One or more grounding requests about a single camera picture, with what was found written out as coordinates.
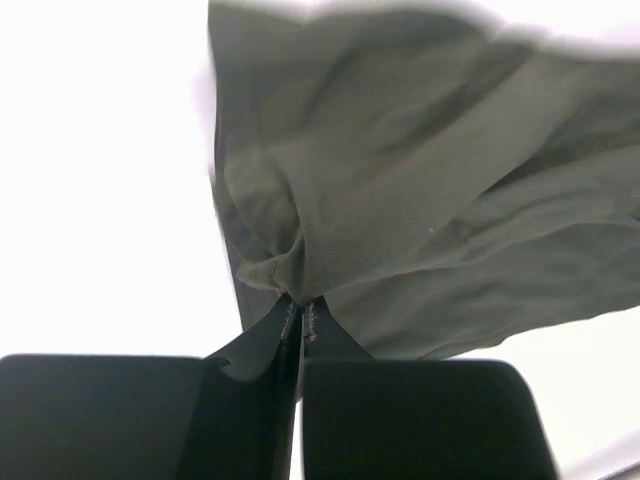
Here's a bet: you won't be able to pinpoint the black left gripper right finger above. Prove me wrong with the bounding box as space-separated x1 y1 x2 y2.
302 298 558 480

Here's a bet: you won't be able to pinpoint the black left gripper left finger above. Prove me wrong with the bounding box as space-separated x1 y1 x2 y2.
1 297 300 479

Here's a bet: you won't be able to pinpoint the dark olive green shorts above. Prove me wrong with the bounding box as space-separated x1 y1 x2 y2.
208 1 639 360

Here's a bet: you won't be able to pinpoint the aluminium table edge rail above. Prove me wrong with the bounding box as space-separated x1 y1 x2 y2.
564 456 639 480

